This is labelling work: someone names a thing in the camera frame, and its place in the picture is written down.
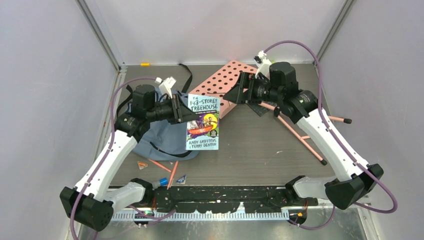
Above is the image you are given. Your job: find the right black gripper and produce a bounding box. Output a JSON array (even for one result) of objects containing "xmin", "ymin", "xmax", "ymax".
[{"xmin": 222, "ymin": 71, "xmax": 282, "ymax": 106}]

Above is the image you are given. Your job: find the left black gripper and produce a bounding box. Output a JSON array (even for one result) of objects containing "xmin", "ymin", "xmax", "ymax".
[{"xmin": 146, "ymin": 93, "xmax": 199, "ymax": 125}]

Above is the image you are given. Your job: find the Storey Treehouse colourful book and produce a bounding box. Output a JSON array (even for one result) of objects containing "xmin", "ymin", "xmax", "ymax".
[{"xmin": 185, "ymin": 94, "xmax": 221, "ymax": 151}]

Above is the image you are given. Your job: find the blue fabric backpack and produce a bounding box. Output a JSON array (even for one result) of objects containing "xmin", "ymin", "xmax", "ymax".
[{"xmin": 114, "ymin": 65, "xmax": 200, "ymax": 161}]

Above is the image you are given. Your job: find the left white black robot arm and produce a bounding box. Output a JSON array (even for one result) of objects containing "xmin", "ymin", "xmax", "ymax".
[{"xmin": 59, "ymin": 84, "xmax": 198, "ymax": 232}]

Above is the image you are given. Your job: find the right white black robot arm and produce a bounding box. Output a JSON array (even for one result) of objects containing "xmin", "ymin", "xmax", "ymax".
[{"xmin": 223, "ymin": 62, "xmax": 384, "ymax": 210}]

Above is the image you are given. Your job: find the pink perforated music stand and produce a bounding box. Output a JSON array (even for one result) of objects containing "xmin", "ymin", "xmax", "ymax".
[{"xmin": 188, "ymin": 59, "xmax": 353, "ymax": 167}]

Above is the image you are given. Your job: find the dark grey lego plate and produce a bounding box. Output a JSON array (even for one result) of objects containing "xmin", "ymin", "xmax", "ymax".
[{"xmin": 250, "ymin": 101, "xmax": 276, "ymax": 117}]

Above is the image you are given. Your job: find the orange pencil long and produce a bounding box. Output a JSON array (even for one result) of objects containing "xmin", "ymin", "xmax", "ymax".
[{"xmin": 167, "ymin": 160, "xmax": 179, "ymax": 189}]

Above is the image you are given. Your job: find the orange pencil short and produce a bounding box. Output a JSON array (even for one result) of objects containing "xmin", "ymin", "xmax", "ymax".
[{"xmin": 148, "ymin": 159, "xmax": 172, "ymax": 173}]

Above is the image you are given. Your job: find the small orange white eraser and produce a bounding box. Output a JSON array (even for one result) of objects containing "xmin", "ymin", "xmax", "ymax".
[{"xmin": 137, "ymin": 161, "xmax": 149, "ymax": 170}]

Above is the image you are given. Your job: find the blue grey glue stick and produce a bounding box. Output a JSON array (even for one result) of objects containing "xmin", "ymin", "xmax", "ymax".
[{"xmin": 151, "ymin": 177, "xmax": 169, "ymax": 190}]

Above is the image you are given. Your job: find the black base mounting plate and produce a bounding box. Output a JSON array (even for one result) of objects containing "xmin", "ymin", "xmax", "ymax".
[{"xmin": 132, "ymin": 185, "xmax": 318, "ymax": 214}]

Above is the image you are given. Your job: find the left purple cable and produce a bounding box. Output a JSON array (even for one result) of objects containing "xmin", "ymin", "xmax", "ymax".
[{"xmin": 69, "ymin": 76, "xmax": 177, "ymax": 240}]

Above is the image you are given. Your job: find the purple cable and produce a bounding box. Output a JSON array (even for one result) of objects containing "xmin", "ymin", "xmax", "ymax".
[
  {"xmin": 263, "ymin": 40, "xmax": 398, "ymax": 231},
  {"xmin": 69, "ymin": 76, "xmax": 177, "ymax": 240}
]

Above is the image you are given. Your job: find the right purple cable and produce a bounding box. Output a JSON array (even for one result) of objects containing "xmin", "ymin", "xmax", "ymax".
[{"xmin": 263, "ymin": 40, "xmax": 398, "ymax": 231}]

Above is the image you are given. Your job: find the aluminium front rail frame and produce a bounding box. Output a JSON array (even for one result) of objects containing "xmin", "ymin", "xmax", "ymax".
[{"xmin": 69, "ymin": 66, "xmax": 374, "ymax": 223}]

